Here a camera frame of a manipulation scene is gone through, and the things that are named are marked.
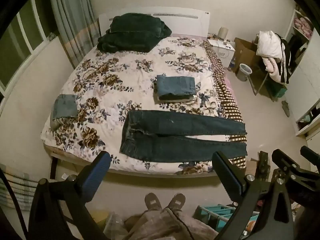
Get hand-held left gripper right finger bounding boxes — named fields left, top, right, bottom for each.
left=212, top=151, right=294, bottom=240

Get metal folding chair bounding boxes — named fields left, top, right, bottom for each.
left=249, top=34, right=288, bottom=96

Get brown checkered bed sheet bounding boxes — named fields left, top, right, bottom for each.
left=204, top=41, right=248, bottom=169

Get pink folded blanket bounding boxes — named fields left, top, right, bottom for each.
left=294, top=17, right=314, bottom=37

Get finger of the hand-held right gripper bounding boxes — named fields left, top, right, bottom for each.
left=272, top=149, right=320, bottom=193
left=300, top=145, right=320, bottom=163

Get frayed denim shorts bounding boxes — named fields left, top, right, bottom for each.
left=50, top=94, right=78, bottom=130

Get person's grey trousers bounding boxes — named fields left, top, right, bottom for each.
left=125, top=206, right=218, bottom=240

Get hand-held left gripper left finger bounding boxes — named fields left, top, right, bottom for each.
left=28, top=151, right=112, bottom=240

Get small cardboard box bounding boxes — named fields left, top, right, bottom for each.
left=246, top=158, right=260, bottom=176

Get white padded jacket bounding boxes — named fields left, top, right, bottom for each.
left=257, top=30, right=283, bottom=59

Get green box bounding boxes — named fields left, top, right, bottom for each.
left=271, top=87, right=287, bottom=98

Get pink jacket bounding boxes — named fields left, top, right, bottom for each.
left=262, top=55, right=284, bottom=83

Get large cardboard box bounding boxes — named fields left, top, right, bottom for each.
left=234, top=37, right=262, bottom=73

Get white framed window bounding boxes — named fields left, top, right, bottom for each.
left=0, top=0, right=59, bottom=98

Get person's right shoe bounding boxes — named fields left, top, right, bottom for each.
left=167, top=193, right=186, bottom=212

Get white nightstand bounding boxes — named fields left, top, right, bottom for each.
left=207, top=38, right=236, bottom=68

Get clear plastic bag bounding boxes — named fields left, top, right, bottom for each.
left=104, top=211, right=126, bottom=240

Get dark green plush blanket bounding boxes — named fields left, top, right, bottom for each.
left=97, top=12, right=172, bottom=53

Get white bed headboard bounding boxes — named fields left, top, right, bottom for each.
left=99, top=7, right=210, bottom=38

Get grey trash bin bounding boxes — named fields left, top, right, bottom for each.
left=237, top=64, right=252, bottom=82

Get black striped jacket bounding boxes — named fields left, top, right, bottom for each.
left=276, top=34, right=294, bottom=84

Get teal plastic crate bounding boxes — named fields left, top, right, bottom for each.
left=194, top=204, right=260, bottom=233

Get white wardrobe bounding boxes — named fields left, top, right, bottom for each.
left=282, top=9, right=320, bottom=137

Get floral bed blanket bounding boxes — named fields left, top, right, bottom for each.
left=41, top=36, right=248, bottom=175

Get dark blue jeans pants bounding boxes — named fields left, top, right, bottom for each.
left=119, top=110, right=248, bottom=163

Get folded light blue jeans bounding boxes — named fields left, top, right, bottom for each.
left=156, top=75, right=197, bottom=101

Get grey green curtain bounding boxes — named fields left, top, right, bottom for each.
left=47, top=0, right=102, bottom=69

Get black cable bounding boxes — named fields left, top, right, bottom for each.
left=0, top=170, right=28, bottom=240

